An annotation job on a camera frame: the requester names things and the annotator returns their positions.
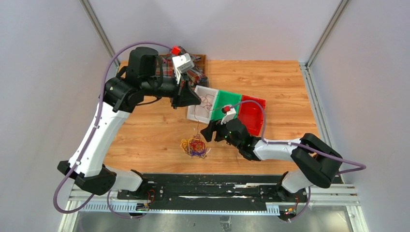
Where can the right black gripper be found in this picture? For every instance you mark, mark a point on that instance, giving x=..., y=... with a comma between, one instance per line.
x=213, y=125

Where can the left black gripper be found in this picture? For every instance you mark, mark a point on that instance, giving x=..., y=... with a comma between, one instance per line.
x=185, y=96

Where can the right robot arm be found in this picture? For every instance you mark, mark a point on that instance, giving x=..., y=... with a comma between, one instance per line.
x=317, y=163

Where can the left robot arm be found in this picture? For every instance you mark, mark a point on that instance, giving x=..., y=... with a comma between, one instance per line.
x=144, y=75

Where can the white plastic bin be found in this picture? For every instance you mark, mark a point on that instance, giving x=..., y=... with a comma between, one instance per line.
x=202, y=113

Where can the plaid shirt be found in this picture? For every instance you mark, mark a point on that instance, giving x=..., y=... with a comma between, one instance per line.
x=196, y=77

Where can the green plastic bin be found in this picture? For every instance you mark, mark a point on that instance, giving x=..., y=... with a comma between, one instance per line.
x=224, y=98

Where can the wooden tray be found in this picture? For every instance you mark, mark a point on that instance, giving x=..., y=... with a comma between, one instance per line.
x=200, y=61

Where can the red plastic bin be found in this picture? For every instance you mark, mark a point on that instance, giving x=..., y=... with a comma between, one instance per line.
x=252, y=117

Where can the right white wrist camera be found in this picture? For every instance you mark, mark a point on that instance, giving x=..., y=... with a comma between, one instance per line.
x=229, y=114

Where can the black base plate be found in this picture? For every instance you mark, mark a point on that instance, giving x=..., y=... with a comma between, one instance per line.
x=211, y=192

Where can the aluminium frame rail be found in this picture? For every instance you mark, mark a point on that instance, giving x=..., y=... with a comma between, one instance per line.
x=334, y=209

